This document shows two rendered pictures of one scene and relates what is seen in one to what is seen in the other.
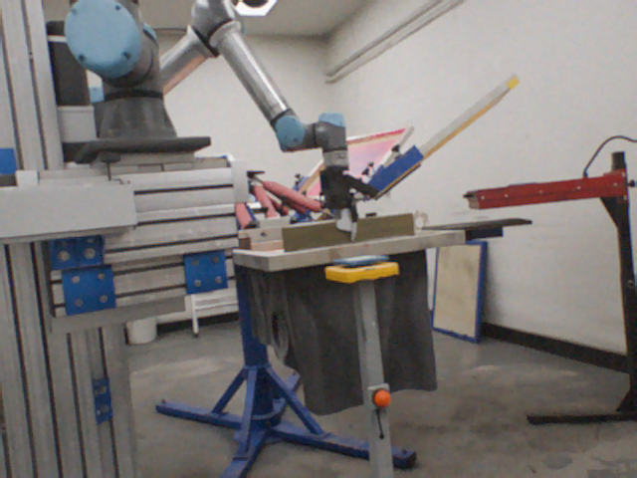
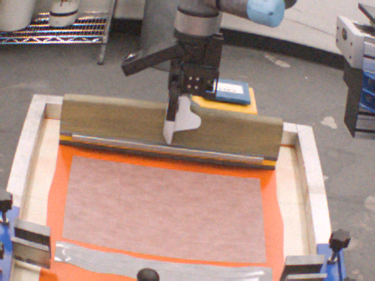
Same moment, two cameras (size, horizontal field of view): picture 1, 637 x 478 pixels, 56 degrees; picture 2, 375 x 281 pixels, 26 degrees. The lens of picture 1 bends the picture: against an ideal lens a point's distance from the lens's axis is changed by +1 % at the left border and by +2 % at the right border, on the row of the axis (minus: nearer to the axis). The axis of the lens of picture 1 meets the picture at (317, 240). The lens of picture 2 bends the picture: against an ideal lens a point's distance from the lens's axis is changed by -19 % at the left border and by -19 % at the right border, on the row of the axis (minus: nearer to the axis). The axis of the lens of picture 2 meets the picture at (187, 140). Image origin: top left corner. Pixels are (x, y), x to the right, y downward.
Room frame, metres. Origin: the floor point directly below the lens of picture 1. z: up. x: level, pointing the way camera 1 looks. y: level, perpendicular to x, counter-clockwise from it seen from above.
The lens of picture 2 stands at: (3.18, 0.39, 1.77)
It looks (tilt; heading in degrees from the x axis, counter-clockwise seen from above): 26 degrees down; 197
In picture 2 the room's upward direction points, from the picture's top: 9 degrees clockwise
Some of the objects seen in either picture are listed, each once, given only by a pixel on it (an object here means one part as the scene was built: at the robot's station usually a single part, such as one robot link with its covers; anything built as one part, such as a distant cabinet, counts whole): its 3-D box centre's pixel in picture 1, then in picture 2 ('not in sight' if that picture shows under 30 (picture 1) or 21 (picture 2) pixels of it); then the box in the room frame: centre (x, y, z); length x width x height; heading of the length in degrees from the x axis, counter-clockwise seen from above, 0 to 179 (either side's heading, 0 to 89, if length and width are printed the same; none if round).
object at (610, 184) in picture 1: (540, 192); not in sight; (2.69, -1.03, 1.06); 0.61 x 0.46 x 0.12; 81
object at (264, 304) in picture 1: (278, 312); not in sight; (1.81, 0.15, 0.79); 0.46 x 0.09 x 0.33; 21
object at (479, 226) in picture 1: (378, 241); not in sight; (2.81, -0.29, 0.91); 1.34 x 0.40 x 0.08; 81
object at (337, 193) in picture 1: (336, 188); (193, 60); (1.68, -0.07, 1.15); 0.09 x 0.08 x 0.12; 111
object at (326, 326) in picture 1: (365, 331); not in sight; (1.65, -0.11, 0.74); 0.45 x 0.03 x 0.43; 111
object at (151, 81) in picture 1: (128, 61); not in sight; (1.19, 0.34, 1.42); 0.13 x 0.12 x 0.14; 4
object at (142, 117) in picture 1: (136, 120); not in sight; (1.20, 0.34, 1.31); 0.15 x 0.15 x 0.10
